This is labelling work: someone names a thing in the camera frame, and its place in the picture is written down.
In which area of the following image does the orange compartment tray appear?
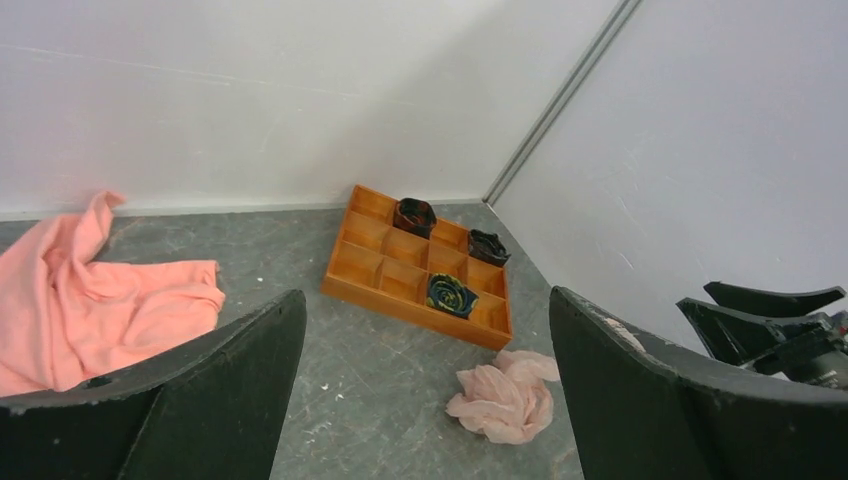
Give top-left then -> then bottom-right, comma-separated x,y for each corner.
321,185 -> 513,351

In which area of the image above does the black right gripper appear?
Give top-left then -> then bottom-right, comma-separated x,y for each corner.
677,281 -> 847,390

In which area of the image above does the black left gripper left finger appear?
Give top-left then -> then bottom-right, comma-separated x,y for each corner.
1,290 -> 307,479

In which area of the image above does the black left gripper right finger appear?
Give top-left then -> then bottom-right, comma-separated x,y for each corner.
549,286 -> 847,479

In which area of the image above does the salmon pink cloth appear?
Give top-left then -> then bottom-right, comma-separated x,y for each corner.
1,191 -> 225,397

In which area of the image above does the pink translucent trash bag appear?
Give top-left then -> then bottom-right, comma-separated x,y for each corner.
446,350 -> 560,445

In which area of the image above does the right aluminium corner post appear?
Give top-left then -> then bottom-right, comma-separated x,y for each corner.
482,0 -> 643,208

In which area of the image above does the black brown rolled tie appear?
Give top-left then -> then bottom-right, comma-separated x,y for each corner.
468,229 -> 511,267

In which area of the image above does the dark red rolled tie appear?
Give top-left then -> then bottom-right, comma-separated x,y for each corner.
393,197 -> 438,239

